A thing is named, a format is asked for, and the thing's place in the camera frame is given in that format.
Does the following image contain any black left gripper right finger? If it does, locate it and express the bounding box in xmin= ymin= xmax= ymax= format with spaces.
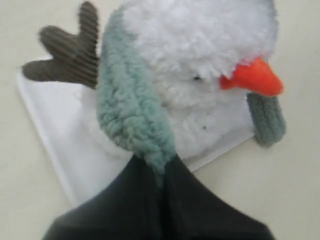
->
xmin=162 ymin=155 xmax=275 ymax=240

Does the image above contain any white plush snowman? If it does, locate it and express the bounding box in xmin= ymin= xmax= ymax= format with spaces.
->
xmin=21 ymin=0 xmax=285 ymax=161

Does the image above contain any green knitted scarf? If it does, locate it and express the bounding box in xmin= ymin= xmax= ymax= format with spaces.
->
xmin=95 ymin=0 xmax=287 ymax=191

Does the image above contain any white rectangular plastic tray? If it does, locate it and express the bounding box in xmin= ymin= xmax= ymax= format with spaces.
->
xmin=15 ymin=56 xmax=256 ymax=205

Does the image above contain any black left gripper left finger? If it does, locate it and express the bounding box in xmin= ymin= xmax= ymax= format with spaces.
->
xmin=43 ymin=156 xmax=163 ymax=240

